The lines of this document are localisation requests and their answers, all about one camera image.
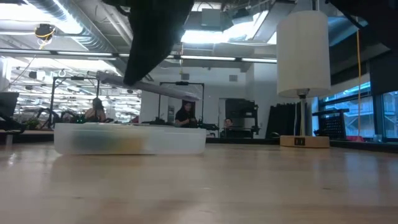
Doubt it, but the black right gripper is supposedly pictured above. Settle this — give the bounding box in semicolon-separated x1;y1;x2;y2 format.
102;0;195;87

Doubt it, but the grey purple pen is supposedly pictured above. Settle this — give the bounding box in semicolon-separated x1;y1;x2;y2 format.
95;70;200;102

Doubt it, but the clear pipette tip box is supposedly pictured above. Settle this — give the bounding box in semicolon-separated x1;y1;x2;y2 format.
53;121;208;156

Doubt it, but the small green yellow item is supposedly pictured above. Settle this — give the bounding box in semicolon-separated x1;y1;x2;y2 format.
71;133;147;154

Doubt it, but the linear ceiling light fixture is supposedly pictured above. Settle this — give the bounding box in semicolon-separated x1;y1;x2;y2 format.
0;49;278;64

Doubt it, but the black shelving cart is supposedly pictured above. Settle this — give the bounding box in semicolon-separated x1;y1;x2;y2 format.
220;98;260;139

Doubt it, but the white shade wooden base lamp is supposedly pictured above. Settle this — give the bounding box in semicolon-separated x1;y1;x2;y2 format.
275;10;332;149

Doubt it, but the green potted plant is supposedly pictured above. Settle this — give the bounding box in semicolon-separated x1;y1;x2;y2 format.
26;117;42;130

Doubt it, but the black curtain screen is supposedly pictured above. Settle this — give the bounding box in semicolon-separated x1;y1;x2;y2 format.
266;102;313;139

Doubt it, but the dark monitor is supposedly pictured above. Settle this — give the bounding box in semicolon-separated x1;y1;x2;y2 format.
0;91;20;118

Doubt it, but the black perforated crate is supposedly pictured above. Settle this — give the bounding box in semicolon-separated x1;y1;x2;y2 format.
312;108;350;139

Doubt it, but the black rig frame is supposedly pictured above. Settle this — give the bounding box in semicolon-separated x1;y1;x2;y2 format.
49;75;101;124
157;81;206;125

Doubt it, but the black ceiling device yellow cable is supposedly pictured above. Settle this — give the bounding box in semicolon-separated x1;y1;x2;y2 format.
34;23;57;43

